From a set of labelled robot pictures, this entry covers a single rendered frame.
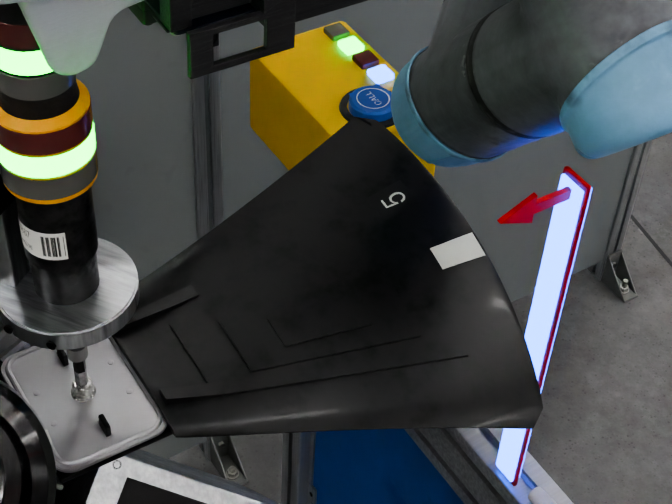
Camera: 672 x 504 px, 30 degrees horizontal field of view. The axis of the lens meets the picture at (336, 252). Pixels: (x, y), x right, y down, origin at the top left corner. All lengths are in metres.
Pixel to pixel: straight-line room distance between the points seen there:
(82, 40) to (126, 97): 1.03
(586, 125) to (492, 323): 0.19
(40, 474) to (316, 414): 0.16
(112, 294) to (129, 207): 1.02
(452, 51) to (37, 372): 0.29
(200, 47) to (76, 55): 0.06
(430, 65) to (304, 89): 0.37
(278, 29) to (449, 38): 0.18
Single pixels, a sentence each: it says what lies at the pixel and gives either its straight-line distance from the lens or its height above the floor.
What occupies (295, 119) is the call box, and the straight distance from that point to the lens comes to 1.08.
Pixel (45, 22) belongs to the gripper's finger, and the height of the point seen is 1.44.
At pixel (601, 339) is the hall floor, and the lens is 2.38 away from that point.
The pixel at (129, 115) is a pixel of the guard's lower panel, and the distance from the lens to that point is 1.56.
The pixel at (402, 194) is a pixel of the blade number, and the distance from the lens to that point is 0.79.
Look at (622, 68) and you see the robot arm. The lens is 0.60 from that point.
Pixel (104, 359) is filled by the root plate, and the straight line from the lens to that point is 0.72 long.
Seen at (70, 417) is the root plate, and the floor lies 1.18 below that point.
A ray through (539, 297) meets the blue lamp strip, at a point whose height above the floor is 1.08.
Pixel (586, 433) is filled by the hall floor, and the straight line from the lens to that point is 2.23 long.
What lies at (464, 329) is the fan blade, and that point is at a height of 1.17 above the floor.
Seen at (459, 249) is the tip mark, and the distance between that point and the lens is 0.77.
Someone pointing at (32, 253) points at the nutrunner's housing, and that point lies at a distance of 0.61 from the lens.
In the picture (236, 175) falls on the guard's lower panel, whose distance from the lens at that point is 1.71.
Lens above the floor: 1.72
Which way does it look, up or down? 44 degrees down
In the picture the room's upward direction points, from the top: 4 degrees clockwise
